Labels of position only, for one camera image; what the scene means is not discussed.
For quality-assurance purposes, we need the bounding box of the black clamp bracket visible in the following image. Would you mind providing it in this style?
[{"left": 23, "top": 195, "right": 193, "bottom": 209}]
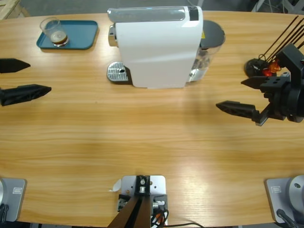
[{"left": 117, "top": 193, "right": 168, "bottom": 213}]

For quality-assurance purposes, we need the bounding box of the grey metal frame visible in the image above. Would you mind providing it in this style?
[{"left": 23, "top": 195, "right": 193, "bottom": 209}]
[{"left": 251, "top": 0, "right": 304, "bottom": 15}]

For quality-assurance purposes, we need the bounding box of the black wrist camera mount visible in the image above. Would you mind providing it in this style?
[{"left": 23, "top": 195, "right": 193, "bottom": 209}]
[{"left": 275, "top": 43, "right": 304, "bottom": 85}]

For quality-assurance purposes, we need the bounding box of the clear glass cup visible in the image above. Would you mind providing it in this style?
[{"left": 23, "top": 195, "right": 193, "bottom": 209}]
[{"left": 39, "top": 17, "right": 70, "bottom": 48}]

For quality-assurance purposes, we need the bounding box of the grey coffee machine lever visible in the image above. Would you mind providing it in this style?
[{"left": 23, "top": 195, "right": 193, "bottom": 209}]
[{"left": 106, "top": 6, "right": 186, "bottom": 23}]

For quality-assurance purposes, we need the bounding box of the grey metal device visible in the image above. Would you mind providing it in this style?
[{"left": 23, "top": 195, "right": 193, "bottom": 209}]
[{"left": 121, "top": 175, "right": 166, "bottom": 226}]

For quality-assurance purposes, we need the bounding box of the black cable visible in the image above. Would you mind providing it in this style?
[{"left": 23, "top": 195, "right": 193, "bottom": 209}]
[
  {"left": 166, "top": 221, "right": 203, "bottom": 228},
  {"left": 276, "top": 209, "right": 299, "bottom": 228}
]

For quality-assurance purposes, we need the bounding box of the teal plastic tray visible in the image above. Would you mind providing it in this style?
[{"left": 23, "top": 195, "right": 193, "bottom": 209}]
[{"left": 35, "top": 19, "right": 99, "bottom": 50}]

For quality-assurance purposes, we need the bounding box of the orange red cable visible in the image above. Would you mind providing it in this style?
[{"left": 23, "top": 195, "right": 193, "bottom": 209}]
[{"left": 151, "top": 209, "right": 170, "bottom": 226}]

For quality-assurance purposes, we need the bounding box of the silver drip tray grate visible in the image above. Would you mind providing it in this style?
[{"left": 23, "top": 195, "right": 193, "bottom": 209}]
[{"left": 106, "top": 61, "right": 133, "bottom": 85}]

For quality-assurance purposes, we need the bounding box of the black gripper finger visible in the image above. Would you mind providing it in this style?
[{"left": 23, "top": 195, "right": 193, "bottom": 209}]
[
  {"left": 0, "top": 84, "right": 52, "bottom": 107},
  {"left": 0, "top": 58, "right": 31, "bottom": 74}
]

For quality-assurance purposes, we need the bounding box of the white capsule coffee machine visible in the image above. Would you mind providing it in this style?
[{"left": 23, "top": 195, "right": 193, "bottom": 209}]
[{"left": 108, "top": 5, "right": 204, "bottom": 90}]

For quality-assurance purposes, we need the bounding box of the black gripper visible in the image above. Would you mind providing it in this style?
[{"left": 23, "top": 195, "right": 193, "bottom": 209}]
[{"left": 215, "top": 76, "right": 304, "bottom": 127}]

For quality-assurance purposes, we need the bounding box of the white tape piece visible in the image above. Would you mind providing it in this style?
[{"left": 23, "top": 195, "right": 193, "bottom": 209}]
[{"left": 108, "top": 179, "right": 122, "bottom": 192}]

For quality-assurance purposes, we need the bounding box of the clear water tank black lid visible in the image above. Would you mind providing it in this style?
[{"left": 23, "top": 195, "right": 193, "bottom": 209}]
[{"left": 186, "top": 20, "right": 226, "bottom": 85}]

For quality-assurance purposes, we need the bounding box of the black capsule holder with rods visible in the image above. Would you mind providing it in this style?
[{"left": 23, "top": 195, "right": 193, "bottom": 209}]
[{"left": 245, "top": 15, "right": 304, "bottom": 77}]

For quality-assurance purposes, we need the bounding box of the orange coffee capsule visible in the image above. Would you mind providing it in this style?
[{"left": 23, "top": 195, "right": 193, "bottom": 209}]
[{"left": 270, "top": 60, "right": 282, "bottom": 72}]

